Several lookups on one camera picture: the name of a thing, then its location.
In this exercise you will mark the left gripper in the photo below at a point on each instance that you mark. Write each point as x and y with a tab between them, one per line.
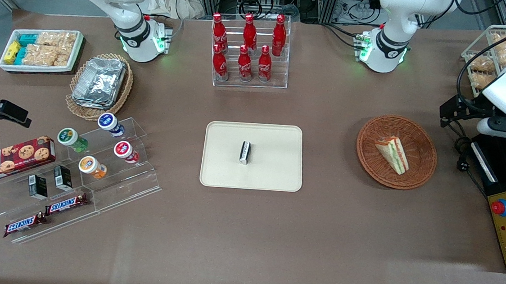
471	108

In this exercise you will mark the triangular sandwich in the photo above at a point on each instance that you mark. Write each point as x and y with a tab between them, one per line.
394	153

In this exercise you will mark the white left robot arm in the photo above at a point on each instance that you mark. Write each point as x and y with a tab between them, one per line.
392	35

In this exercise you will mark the white rectangular snack tray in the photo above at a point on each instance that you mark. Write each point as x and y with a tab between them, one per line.
77	51

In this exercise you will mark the silver foil tray stack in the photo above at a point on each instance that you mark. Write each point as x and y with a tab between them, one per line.
99	82

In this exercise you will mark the brown round wicker basket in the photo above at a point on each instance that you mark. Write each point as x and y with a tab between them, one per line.
369	155

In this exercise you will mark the light oval wicker basket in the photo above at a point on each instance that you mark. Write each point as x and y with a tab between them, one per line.
123	91

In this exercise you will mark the beige plastic tray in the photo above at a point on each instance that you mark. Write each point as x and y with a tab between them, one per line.
274	161

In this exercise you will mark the red Walkers cookie box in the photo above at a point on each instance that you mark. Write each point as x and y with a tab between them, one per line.
7	161

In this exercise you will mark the green capped small bottle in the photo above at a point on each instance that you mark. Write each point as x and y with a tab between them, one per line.
69	137

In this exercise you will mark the teal snack packet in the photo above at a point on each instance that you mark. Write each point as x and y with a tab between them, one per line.
28	39
21	55

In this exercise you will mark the yellow snack packet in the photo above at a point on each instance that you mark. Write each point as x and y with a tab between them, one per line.
11	52

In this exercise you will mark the clear rice cracker packet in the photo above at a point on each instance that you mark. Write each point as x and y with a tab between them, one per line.
63	57
67	39
41	55
47	38

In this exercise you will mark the small black carton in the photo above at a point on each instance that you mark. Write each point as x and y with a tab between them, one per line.
38	187
63	178

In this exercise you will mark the black machine housing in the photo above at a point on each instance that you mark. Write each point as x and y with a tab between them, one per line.
503	179

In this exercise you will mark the orange capped small bottle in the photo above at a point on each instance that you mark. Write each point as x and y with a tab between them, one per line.
89	165

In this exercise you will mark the blue capped small bottle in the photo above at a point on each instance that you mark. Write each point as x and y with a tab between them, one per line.
109	122

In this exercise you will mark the Snickers chocolate bar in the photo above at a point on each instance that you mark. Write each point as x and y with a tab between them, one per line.
66	204
24	224

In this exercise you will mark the red emergency stop button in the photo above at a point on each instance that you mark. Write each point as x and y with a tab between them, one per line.
500	207

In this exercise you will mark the red capped small bottle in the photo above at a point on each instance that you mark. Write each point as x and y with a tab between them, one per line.
123	150

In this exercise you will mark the clear acrylic stepped stand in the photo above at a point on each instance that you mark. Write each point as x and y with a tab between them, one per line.
132	182

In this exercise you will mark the clear acrylic bottle rack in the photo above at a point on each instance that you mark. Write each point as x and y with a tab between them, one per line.
280	83

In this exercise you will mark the red cola bottle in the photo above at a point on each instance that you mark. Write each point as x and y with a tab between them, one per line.
244	67
219	65
264	66
250	33
218	33
279	35

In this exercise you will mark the small black white box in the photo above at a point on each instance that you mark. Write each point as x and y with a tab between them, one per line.
245	152

